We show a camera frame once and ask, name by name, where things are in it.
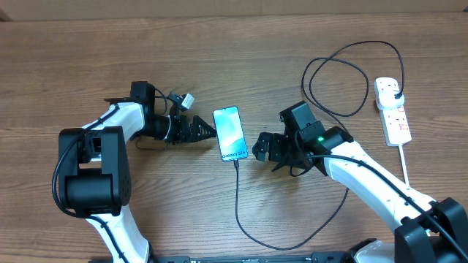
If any smartphone with blue screen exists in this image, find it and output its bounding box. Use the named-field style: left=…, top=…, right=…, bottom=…
left=213, top=106, right=249, bottom=162

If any black USB charging cable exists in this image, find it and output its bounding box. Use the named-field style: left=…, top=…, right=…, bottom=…
left=233, top=40, right=406, bottom=251

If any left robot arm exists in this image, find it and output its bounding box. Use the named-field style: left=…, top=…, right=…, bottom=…
left=51, top=81, right=216, bottom=262

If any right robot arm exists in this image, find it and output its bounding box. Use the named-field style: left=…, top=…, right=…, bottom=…
left=252, top=102, right=467, bottom=262

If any white charger plug adapter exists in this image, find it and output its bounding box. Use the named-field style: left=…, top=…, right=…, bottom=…
left=376, top=90, right=405, bottom=110

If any white power strip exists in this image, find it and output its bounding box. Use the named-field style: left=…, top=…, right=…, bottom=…
left=373, top=77, right=412, bottom=147

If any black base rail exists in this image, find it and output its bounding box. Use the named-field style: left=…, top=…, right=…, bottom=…
left=87, top=250, right=352, bottom=263

